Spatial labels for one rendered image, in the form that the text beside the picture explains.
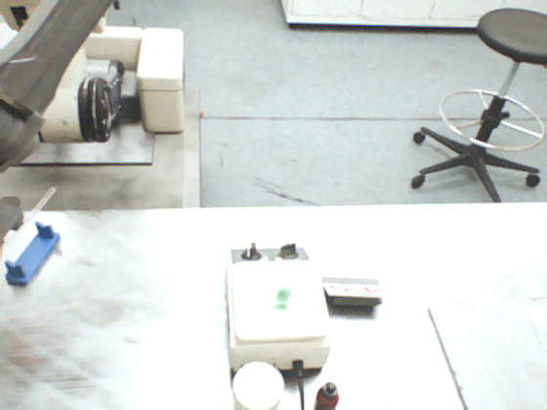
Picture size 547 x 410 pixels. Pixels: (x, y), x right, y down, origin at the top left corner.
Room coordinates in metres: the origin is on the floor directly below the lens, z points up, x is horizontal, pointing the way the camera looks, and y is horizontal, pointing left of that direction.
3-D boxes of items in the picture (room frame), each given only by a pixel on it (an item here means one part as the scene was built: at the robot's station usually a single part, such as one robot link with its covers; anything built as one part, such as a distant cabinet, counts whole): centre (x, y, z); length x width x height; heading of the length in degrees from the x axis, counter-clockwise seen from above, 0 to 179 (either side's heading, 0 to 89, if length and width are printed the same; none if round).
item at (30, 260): (0.50, 0.36, 0.77); 0.10 x 0.03 x 0.04; 172
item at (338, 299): (0.50, -0.13, 0.77); 0.09 x 0.06 x 0.04; 95
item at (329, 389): (0.31, -0.09, 0.78); 0.03 x 0.03 x 0.07
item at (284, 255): (0.41, -0.01, 0.87); 0.06 x 0.05 x 0.08; 140
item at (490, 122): (1.77, -0.78, 0.28); 0.40 x 0.40 x 0.05
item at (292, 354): (0.44, -0.01, 0.79); 0.22 x 0.13 x 0.08; 10
